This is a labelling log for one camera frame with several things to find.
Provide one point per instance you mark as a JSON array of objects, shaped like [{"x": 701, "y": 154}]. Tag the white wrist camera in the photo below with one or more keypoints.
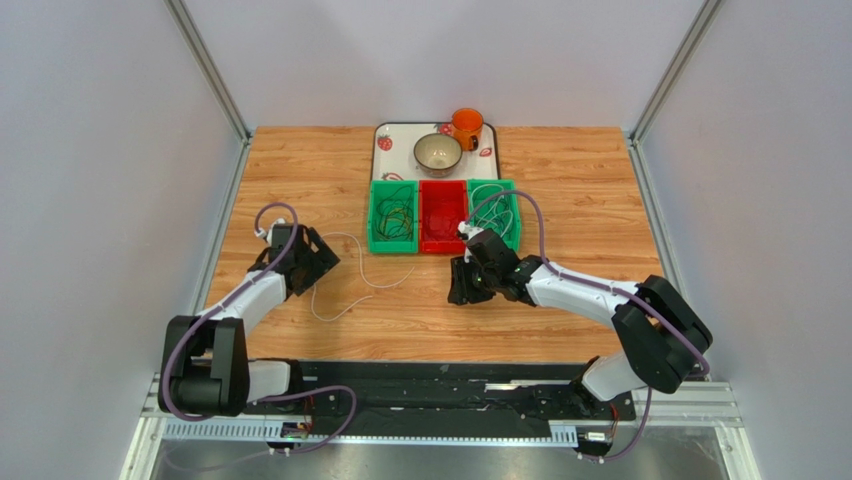
[
  {"x": 265, "y": 234},
  {"x": 470, "y": 234}
]

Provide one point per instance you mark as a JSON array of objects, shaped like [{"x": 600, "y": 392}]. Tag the left green plastic bin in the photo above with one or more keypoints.
[{"x": 392, "y": 217}]

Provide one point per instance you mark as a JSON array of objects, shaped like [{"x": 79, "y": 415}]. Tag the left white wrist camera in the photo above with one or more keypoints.
[{"x": 265, "y": 234}]

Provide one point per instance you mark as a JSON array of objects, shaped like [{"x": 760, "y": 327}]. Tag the white strawberry tray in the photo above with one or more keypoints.
[{"x": 393, "y": 157}]

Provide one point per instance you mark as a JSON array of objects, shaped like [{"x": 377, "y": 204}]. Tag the red plastic bin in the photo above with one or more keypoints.
[{"x": 443, "y": 204}]

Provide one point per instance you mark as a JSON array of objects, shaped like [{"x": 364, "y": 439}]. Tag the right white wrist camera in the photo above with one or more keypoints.
[{"x": 470, "y": 234}]

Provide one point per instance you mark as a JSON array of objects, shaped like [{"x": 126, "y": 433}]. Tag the green plastic bin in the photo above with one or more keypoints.
[
  {"x": 392, "y": 217},
  {"x": 501, "y": 214}
]

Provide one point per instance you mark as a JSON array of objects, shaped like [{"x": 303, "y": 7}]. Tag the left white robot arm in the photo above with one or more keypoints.
[{"x": 206, "y": 370}]

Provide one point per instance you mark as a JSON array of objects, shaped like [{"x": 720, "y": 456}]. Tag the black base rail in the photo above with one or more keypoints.
[{"x": 439, "y": 400}]

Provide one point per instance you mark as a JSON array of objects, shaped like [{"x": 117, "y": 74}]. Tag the right green plastic bin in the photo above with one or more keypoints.
[{"x": 501, "y": 214}]

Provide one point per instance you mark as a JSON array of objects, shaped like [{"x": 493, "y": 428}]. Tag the beige ceramic bowl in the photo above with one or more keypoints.
[{"x": 438, "y": 155}]

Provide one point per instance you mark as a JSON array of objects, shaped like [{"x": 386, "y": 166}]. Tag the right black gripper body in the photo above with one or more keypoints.
[{"x": 470, "y": 279}]

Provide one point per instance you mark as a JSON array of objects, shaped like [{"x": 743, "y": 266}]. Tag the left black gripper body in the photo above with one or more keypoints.
[{"x": 313, "y": 264}]

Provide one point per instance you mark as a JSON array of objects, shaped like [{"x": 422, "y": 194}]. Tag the orange mug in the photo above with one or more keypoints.
[{"x": 466, "y": 126}]

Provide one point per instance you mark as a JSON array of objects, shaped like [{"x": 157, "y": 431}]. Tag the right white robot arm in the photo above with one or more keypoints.
[{"x": 662, "y": 339}]

